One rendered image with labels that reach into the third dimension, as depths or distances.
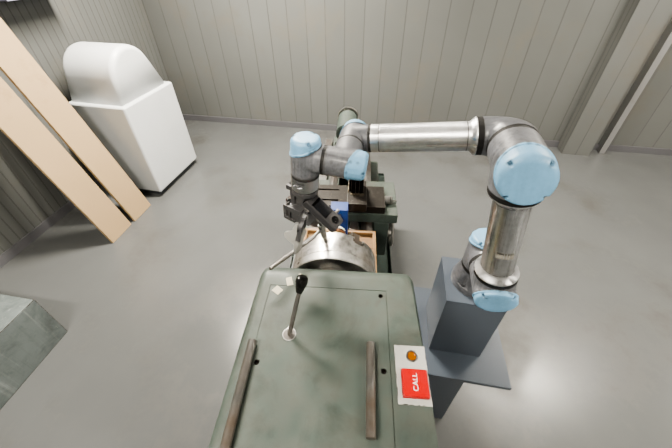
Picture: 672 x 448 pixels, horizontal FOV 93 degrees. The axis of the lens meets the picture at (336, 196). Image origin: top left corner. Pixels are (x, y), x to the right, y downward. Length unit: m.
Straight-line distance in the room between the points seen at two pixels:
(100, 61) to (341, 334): 2.99
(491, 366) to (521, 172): 0.98
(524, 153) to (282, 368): 0.72
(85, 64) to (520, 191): 3.31
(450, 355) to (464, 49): 3.30
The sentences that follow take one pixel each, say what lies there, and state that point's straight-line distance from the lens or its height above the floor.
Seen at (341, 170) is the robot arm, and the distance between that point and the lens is 0.76.
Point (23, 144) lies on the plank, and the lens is 3.18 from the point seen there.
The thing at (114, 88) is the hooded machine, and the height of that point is 1.10.
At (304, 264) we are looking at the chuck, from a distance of 1.12.
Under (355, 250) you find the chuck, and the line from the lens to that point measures 1.13.
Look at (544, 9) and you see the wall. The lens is 4.20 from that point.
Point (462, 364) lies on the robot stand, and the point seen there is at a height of 0.75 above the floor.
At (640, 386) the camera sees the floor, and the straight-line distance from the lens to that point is 2.82.
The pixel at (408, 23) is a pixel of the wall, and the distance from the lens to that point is 3.98.
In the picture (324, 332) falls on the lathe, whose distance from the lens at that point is 0.92.
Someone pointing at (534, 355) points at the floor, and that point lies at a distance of 2.58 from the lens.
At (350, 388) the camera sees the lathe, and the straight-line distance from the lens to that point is 0.86.
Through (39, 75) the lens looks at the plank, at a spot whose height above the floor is 1.28.
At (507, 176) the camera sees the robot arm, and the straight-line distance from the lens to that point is 0.73.
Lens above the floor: 2.07
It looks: 39 degrees down
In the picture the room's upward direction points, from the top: 1 degrees counter-clockwise
